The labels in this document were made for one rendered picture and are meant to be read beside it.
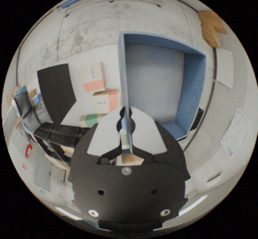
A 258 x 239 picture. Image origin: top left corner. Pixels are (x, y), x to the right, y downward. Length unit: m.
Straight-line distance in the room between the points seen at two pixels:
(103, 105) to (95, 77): 0.17
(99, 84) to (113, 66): 0.14
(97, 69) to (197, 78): 0.42
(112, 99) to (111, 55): 0.26
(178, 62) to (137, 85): 0.11
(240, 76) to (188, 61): 2.47
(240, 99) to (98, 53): 2.73
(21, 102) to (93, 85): 0.44
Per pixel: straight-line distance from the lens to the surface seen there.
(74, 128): 0.78
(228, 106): 2.67
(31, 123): 0.53
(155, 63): 0.17
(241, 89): 2.59
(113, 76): 0.53
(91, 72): 0.47
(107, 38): 1.29
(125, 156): 0.99
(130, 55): 0.16
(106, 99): 0.50
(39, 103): 0.50
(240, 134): 2.72
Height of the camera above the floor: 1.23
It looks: 57 degrees down
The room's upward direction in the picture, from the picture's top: 163 degrees clockwise
